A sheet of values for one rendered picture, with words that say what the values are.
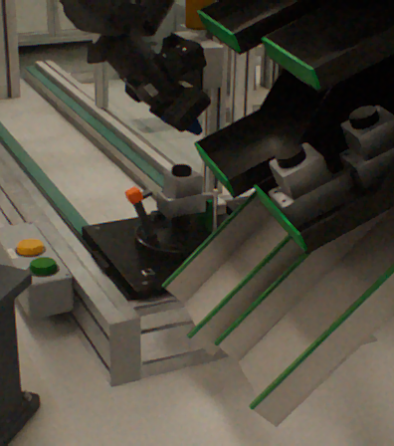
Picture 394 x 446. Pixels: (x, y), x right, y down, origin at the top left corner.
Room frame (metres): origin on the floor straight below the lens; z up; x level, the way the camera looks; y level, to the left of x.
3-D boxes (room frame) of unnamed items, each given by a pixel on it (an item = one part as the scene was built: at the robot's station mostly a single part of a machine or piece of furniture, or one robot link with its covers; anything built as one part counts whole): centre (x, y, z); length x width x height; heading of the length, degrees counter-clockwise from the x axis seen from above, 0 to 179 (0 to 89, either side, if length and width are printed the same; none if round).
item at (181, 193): (1.23, 0.02, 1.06); 0.08 x 0.04 x 0.07; 117
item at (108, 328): (1.40, 0.29, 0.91); 0.89 x 0.06 x 0.11; 27
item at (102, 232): (1.22, 0.03, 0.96); 0.24 x 0.24 x 0.02; 27
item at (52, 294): (1.20, 0.26, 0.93); 0.21 x 0.07 x 0.06; 27
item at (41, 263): (1.14, 0.23, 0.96); 0.04 x 0.04 x 0.02
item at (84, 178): (1.50, 0.14, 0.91); 0.84 x 0.28 x 0.10; 27
